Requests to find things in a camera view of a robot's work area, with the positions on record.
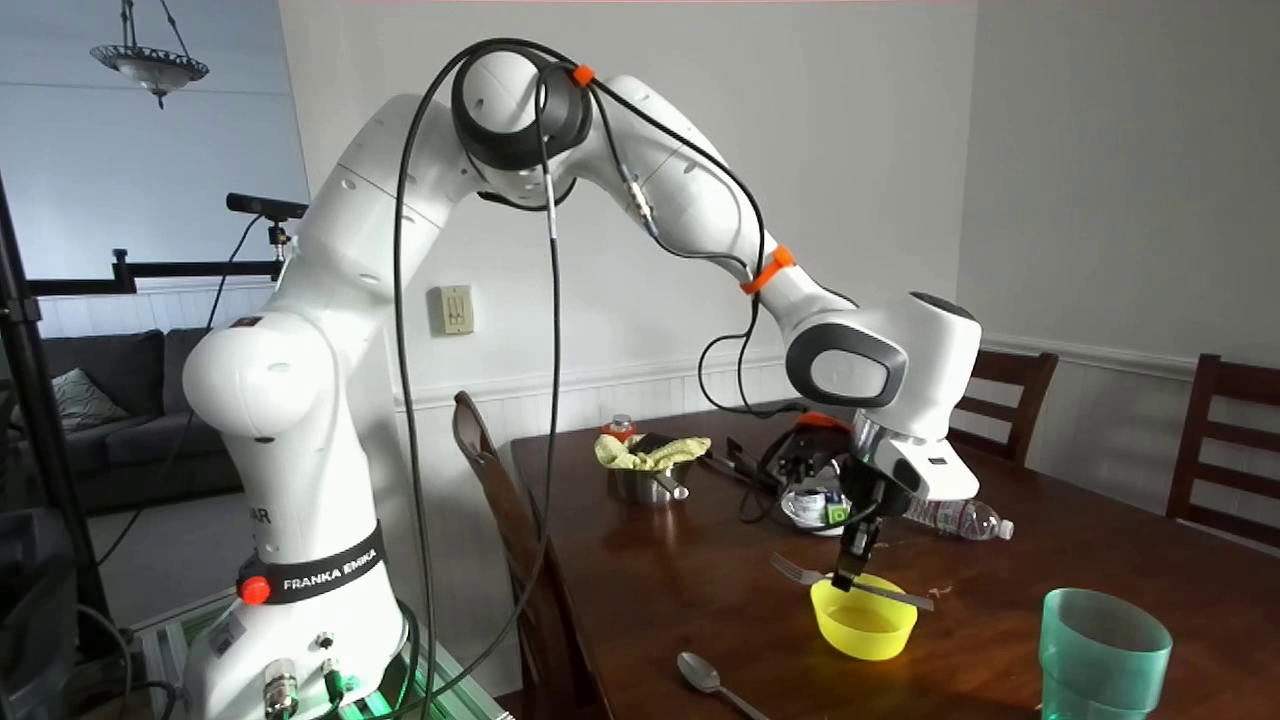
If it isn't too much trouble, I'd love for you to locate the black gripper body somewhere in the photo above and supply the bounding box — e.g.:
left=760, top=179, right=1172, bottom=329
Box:
left=841, top=457, right=918, bottom=540

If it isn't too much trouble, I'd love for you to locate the silver fork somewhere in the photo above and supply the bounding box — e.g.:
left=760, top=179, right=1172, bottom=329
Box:
left=766, top=547, right=940, bottom=617

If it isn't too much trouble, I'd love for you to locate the silver spoon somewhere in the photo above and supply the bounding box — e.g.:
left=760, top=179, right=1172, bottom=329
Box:
left=673, top=648, right=774, bottom=720

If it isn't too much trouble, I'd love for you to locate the small metal bowl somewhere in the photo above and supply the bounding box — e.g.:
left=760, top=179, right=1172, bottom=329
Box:
left=774, top=478, right=855, bottom=540

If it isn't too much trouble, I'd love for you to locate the yellow plastic bowl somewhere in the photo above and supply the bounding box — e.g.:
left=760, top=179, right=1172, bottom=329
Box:
left=807, top=570, right=918, bottom=669

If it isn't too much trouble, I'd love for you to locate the clear plastic water bottle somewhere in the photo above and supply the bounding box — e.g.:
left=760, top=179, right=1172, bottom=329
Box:
left=917, top=493, right=1021, bottom=547

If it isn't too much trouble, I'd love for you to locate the dark wooden chair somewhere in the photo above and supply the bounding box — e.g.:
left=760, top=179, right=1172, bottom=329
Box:
left=1164, top=350, right=1280, bottom=553
left=947, top=349, right=1060, bottom=466
left=446, top=387, right=592, bottom=720

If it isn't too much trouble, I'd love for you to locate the small metal pot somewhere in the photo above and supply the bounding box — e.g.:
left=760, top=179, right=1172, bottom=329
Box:
left=607, top=465, right=696, bottom=510

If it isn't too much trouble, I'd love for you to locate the yellow-green cloth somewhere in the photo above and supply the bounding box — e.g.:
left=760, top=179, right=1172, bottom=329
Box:
left=592, top=427, right=715, bottom=478

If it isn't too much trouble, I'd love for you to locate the teal translucent cup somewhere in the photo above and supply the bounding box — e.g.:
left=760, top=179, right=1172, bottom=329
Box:
left=1036, top=585, right=1175, bottom=720

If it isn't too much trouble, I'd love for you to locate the robot mounting stand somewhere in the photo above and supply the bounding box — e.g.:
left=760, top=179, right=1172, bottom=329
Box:
left=124, top=594, right=515, bottom=720

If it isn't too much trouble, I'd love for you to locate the dark grey sofa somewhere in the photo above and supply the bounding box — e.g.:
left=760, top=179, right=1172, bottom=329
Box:
left=34, top=323, right=251, bottom=514

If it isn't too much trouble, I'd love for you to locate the grey cushion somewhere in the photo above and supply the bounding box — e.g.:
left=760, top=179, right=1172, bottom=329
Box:
left=48, top=364, right=131, bottom=432

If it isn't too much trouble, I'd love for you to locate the hanging ceiling lamp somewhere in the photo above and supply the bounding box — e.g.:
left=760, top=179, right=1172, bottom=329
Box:
left=87, top=0, right=212, bottom=113

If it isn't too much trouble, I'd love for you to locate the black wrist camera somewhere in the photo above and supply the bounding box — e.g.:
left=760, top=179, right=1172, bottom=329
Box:
left=764, top=407, right=855, bottom=505

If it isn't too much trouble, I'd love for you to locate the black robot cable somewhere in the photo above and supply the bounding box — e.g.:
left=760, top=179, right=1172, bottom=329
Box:
left=388, top=37, right=802, bottom=720
left=423, top=76, right=566, bottom=720

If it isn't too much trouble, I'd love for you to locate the beige wall switch plate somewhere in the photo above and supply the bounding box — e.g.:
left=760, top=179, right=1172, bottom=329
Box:
left=423, top=281, right=479, bottom=339

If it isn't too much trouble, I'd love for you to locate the black camera stand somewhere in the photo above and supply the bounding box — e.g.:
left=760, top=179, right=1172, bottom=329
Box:
left=0, top=174, right=296, bottom=720

